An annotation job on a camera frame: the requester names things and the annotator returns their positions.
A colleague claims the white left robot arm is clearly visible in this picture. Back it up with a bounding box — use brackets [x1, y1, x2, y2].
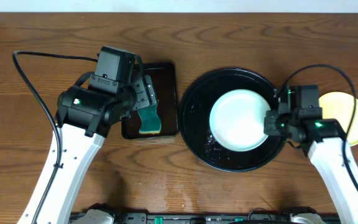
[19, 72, 157, 223]

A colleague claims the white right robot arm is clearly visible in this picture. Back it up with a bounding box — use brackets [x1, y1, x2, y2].
[264, 108, 358, 223]

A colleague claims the round black tray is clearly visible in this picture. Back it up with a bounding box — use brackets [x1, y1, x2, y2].
[178, 68, 285, 172]

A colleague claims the rectangular black tray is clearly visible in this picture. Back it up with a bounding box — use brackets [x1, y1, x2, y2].
[121, 62, 178, 139]

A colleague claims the yellow plate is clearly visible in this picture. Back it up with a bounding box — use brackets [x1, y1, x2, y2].
[318, 91, 358, 147]

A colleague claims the mint plate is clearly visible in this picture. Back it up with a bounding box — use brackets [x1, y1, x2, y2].
[209, 89, 270, 152]

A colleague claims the green and yellow sponge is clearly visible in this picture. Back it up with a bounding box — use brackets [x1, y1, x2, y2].
[137, 104, 162, 134]

